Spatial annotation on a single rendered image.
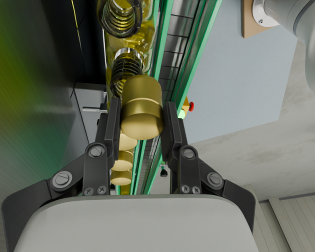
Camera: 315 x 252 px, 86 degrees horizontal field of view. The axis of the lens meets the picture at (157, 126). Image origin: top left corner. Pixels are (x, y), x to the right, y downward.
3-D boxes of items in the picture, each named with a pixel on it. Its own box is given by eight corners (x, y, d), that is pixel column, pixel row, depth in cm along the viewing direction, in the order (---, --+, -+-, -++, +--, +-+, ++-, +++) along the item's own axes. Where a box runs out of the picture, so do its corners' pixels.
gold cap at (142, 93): (122, 72, 14) (118, 110, 11) (164, 76, 14) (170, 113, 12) (122, 103, 17) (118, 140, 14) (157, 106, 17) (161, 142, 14)
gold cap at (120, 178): (126, 150, 28) (125, 176, 25) (136, 159, 31) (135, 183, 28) (108, 155, 29) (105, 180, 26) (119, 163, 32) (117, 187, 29)
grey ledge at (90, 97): (81, 68, 52) (71, 92, 45) (110, 71, 54) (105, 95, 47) (105, 182, 125) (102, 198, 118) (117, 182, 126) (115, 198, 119)
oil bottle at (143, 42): (118, -23, 29) (98, 29, 16) (150, -16, 30) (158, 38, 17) (118, 14, 33) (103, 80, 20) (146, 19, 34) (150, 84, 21)
